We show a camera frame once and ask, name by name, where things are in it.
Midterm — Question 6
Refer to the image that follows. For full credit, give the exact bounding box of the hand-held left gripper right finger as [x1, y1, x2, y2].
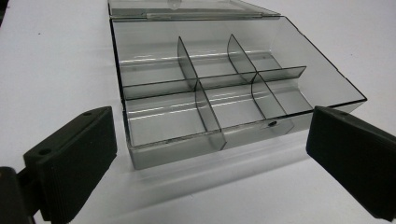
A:
[305, 105, 396, 222]

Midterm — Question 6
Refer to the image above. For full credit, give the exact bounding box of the clear grey compartment box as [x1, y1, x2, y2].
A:
[106, 0, 368, 171]

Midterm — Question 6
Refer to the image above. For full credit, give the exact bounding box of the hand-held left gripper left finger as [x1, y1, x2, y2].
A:
[22, 105, 119, 224]

